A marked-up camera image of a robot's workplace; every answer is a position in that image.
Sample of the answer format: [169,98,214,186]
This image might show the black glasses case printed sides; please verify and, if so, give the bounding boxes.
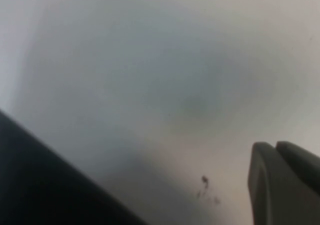
[0,108,149,225]

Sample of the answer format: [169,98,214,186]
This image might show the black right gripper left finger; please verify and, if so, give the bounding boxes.
[247,141,285,225]

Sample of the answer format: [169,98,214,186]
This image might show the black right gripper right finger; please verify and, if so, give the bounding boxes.
[275,140,320,225]

